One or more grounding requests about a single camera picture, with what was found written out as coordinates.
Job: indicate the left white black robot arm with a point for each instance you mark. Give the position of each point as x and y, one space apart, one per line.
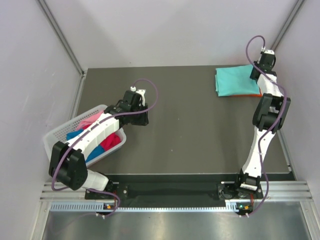
68 159

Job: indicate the aluminium corner post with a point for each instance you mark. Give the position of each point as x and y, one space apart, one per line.
60 35
284 28

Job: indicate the magenta t-shirt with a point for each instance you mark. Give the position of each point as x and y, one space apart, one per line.
111 141

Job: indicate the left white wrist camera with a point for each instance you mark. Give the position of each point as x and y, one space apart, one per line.
140 92

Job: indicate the pink t-shirt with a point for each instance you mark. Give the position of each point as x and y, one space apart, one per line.
85 123

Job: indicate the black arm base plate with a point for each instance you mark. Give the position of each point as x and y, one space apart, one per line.
216 186

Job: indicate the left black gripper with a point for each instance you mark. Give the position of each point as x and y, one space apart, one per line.
143 121

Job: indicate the right aluminium corner post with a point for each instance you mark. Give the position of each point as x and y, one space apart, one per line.
284 28

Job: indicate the folded orange t-shirt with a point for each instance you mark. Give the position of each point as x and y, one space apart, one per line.
246 95

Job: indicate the aluminium front rail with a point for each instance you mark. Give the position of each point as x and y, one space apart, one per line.
274 191

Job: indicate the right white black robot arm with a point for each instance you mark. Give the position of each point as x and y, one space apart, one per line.
268 118

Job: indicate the teal t-shirt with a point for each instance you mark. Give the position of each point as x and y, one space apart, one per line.
235 80

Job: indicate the blue t-shirt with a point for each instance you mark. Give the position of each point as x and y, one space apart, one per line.
95 153

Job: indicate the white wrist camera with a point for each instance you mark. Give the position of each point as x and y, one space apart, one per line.
267 51
140 92

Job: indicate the left aluminium corner post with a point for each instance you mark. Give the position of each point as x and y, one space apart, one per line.
60 35

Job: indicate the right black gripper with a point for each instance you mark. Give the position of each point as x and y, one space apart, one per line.
251 74

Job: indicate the slotted grey cable duct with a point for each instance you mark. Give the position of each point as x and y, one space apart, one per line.
103 207

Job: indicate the white plastic laundry basket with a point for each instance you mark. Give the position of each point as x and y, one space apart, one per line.
59 134

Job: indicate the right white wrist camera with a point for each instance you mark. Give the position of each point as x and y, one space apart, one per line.
267 51

